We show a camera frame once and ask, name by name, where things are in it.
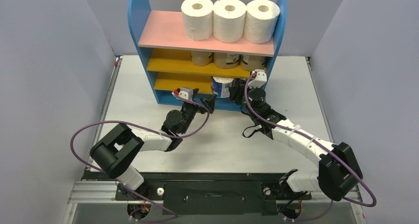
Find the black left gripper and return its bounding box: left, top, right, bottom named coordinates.
left=180, top=89, right=215, bottom=135

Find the blue roll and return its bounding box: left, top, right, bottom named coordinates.
left=210, top=77, right=235, bottom=98

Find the blue shelf with coloured boards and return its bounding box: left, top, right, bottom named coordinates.
left=127, top=0, right=288, bottom=105

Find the brown printed paper roll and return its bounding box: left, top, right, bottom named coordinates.
left=190, top=50, right=213, bottom=67

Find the white roll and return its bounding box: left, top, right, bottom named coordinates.
left=181, top=0, right=213, bottom=41
left=244, top=0, right=280, bottom=44
left=213, top=0, right=247, bottom=43

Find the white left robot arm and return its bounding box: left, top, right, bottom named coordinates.
left=90, top=92, right=216, bottom=199

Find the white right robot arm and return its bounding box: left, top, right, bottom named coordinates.
left=229, top=80, right=363, bottom=201

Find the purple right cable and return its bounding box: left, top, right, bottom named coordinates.
left=244, top=72, right=377, bottom=222

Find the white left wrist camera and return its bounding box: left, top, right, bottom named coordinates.
left=172, top=87, right=199, bottom=101

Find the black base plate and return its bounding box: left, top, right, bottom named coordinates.
left=82, top=172, right=344, bottom=216

